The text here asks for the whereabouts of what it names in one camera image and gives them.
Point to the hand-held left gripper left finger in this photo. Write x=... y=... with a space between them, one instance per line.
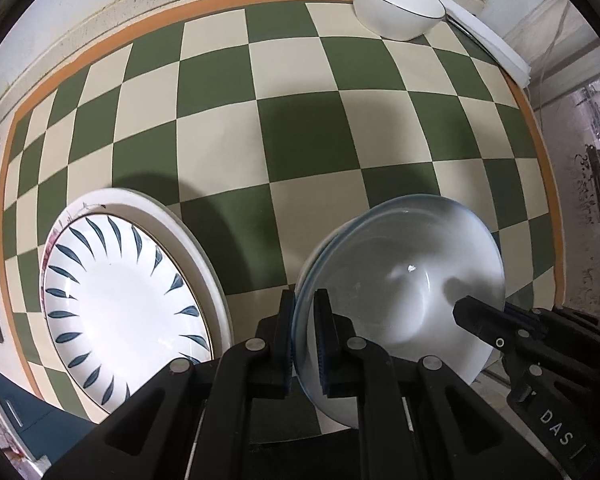
x=286 y=340

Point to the white bowl with blue print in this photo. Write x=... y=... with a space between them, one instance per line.
x=410 y=270

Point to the white plate with blue leaves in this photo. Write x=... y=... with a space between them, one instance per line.
x=124 y=305

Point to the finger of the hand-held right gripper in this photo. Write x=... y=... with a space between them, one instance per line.
x=570 y=317
x=480 y=316

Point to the green checkered tablecloth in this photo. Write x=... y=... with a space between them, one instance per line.
x=290 y=125

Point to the white plate with grey flower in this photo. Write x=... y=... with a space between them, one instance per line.
x=202 y=255

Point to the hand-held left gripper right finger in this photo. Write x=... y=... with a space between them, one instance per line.
x=324 y=340

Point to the patterned glass sliding door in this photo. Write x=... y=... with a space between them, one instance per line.
x=595 y=170

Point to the white bowl with dark rim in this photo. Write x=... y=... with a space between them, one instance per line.
x=400 y=7

